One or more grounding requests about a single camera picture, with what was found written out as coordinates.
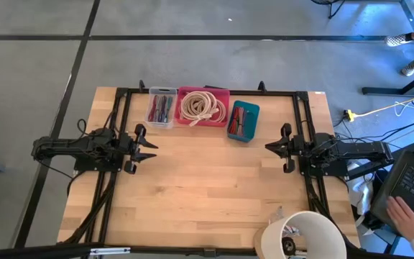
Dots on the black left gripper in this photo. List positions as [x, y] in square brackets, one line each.
[131, 147]

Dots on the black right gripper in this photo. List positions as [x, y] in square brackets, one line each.
[293, 147]

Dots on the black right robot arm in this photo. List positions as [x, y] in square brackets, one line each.
[354, 149]

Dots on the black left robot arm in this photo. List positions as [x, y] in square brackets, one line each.
[67, 145]

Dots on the teal plastic bin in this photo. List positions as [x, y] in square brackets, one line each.
[253, 122]

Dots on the clear plastic bin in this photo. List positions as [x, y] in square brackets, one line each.
[162, 90]

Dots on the clear plastic wrapper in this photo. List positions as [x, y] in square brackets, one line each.
[277, 216]

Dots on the pink plastic bin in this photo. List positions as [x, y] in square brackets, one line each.
[225, 95]

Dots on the yellow power plug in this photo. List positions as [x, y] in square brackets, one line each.
[350, 115]

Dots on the white plastic bag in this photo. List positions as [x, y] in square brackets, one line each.
[358, 190]

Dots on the person's hand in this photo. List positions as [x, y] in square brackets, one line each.
[408, 219]

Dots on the person's shoe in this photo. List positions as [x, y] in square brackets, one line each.
[395, 39]
[408, 69]

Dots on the black floor fan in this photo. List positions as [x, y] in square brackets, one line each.
[331, 5]

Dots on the black desk frame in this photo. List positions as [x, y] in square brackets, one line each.
[383, 90]

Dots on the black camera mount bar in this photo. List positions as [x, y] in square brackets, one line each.
[31, 252]

